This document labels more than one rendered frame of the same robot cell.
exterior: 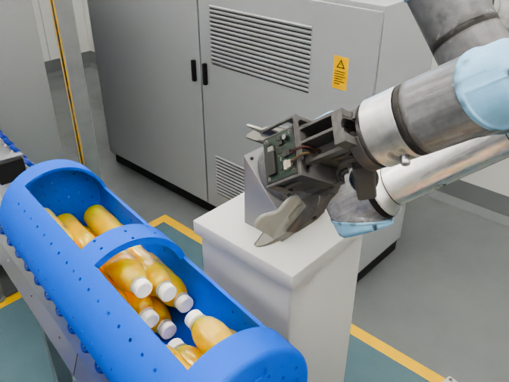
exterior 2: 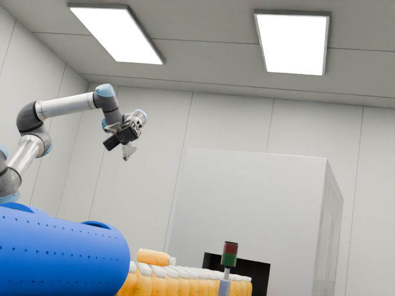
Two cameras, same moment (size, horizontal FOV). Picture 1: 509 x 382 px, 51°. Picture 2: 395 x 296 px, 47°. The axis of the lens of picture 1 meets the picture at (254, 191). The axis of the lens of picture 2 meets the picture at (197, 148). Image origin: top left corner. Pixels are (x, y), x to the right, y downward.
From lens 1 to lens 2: 2.14 m
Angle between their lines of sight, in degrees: 120
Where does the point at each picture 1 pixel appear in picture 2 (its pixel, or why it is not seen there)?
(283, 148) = (135, 127)
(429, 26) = (114, 104)
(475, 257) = not seen: outside the picture
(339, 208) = (13, 187)
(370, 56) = not seen: outside the picture
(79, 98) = not seen: outside the picture
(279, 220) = (130, 150)
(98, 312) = (77, 234)
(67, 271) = (44, 228)
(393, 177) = (20, 168)
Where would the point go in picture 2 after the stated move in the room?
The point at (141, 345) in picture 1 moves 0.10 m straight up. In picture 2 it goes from (99, 232) to (106, 202)
